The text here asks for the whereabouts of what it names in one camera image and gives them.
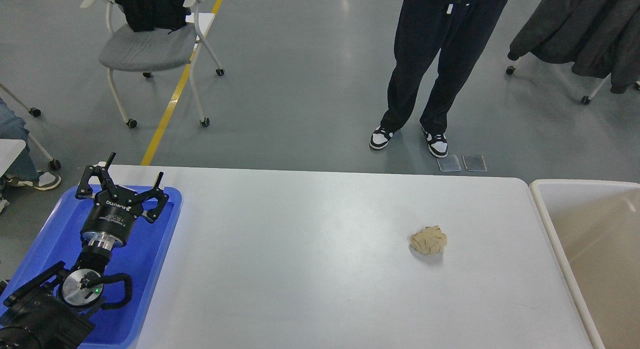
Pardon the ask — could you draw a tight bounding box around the crumpled beige paper ball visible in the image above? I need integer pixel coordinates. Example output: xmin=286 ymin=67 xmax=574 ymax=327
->
xmin=409 ymin=225 xmax=448 ymax=256

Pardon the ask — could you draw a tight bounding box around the white side table corner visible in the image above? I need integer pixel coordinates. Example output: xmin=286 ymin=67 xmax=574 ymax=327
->
xmin=0 ymin=139 xmax=26 ymax=176

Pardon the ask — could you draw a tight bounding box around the beige plastic bin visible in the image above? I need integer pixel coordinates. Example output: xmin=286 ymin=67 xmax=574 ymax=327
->
xmin=530 ymin=179 xmax=640 ymax=349

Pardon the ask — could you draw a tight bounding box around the black backpack on chair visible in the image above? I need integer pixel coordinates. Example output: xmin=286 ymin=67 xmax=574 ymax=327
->
xmin=114 ymin=0 xmax=191 ymax=32

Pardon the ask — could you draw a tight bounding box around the clear floor plate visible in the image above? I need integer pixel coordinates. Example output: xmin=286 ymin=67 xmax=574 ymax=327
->
xmin=437 ymin=154 xmax=462 ymax=172
xmin=462 ymin=154 xmax=488 ymax=172

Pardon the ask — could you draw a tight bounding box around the right clear floor plate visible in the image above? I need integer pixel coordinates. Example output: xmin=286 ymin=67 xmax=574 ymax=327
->
xmin=462 ymin=154 xmax=488 ymax=172

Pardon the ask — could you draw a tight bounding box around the standing person in black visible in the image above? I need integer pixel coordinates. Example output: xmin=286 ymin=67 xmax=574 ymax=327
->
xmin=369 ymin=0 xmax=509 ymax=158

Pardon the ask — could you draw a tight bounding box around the left clear floor plate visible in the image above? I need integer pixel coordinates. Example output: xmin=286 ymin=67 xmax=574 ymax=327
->
xmin=437 ymin=154 xmax=462 ymax=172

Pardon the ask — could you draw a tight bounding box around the grey white office chair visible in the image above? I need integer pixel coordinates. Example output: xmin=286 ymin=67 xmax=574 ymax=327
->
xmin=81 ymin=0 xmax=226 ymax=128

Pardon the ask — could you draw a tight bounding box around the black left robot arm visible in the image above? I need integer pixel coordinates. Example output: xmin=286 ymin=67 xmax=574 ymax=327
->
xmin=1 ymin=153 xmax=169 ymax=349

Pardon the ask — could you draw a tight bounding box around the blue plastic tray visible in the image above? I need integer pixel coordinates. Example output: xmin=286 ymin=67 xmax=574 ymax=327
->
xmin=1 ymin=186 xmax=182 ymax=349

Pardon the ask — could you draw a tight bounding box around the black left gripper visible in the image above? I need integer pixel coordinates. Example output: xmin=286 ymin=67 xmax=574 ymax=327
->
xmin=75 ymin=151 xmax=169 ymax=250

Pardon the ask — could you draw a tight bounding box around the seated person in jeans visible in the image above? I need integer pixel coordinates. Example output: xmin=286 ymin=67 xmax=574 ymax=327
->
xmin=0 ymin=99 xmax=62 ymax=191

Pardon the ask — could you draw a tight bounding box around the white chair at left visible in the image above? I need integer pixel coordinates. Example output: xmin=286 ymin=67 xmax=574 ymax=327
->
xmin=0 ymin=82 xmax=62 ymax=171

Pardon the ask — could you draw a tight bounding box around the dark jacket on chair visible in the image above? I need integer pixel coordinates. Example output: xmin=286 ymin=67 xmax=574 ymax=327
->
xmin=507 ymin=0 xmax=640 ymax=94

